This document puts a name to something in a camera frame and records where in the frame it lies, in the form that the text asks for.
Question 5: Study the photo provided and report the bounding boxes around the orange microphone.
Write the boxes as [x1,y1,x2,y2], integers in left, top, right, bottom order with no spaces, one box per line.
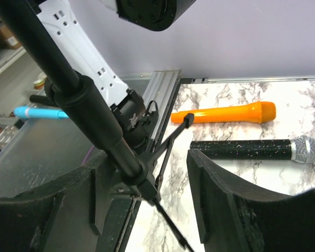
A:
[171,101,276,123]

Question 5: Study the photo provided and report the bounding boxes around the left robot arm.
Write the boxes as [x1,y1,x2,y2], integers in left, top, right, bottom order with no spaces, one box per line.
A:
[35,1,194,148]

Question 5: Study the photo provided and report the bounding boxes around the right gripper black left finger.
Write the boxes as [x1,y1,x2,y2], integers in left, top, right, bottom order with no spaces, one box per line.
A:
[0,153,113,251]

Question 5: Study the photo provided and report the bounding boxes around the black tripod shock-mount stand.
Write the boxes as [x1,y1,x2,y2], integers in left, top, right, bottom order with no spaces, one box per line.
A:
[0,1,194,251]

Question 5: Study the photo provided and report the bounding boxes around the black silver-grille microphone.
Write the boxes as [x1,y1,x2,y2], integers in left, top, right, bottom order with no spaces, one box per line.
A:
[190,135,315,164]

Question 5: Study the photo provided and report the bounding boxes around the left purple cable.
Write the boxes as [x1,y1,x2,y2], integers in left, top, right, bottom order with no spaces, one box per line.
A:
[82,146,95,163]

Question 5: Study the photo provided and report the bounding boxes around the blue marker pen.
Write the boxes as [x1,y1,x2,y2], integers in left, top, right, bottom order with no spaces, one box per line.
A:
[13,106,69,119]

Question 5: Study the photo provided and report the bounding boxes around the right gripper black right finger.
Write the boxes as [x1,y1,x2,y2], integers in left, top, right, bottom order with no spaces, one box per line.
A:
[186,149,315,251]

